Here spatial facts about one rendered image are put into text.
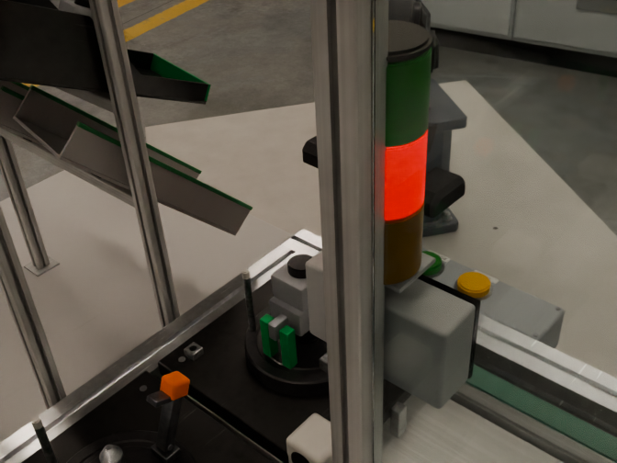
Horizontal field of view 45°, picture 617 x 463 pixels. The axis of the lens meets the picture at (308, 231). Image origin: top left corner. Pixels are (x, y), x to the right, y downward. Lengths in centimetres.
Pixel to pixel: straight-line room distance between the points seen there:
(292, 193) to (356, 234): 88
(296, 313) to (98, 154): 27
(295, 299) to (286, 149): 71
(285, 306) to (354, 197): 37
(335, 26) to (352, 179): 8
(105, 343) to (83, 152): 33
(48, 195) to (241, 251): 41
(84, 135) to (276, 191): 56
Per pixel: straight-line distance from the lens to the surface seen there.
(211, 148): 148
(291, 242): 103
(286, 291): 77
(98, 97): 84
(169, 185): 91
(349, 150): 41
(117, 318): 111
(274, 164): 140
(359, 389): 52
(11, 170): 115
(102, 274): 120
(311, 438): 75
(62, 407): 87
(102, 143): 84
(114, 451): 69
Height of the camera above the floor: 157
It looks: 36 degrees down
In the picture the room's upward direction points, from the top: 4 degrees counter-clockwise
